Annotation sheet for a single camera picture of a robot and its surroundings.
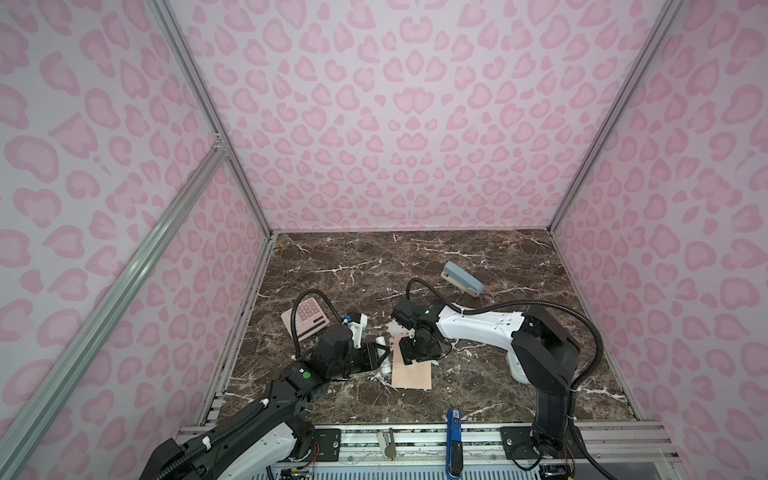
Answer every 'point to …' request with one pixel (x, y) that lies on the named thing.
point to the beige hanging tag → (386, 443)
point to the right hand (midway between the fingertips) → (411, 359)
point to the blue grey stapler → (462, 279)
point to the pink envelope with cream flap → (417, 375)
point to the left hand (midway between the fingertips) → (390, 348)
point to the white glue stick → (386, 366)
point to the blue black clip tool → (455, 447)
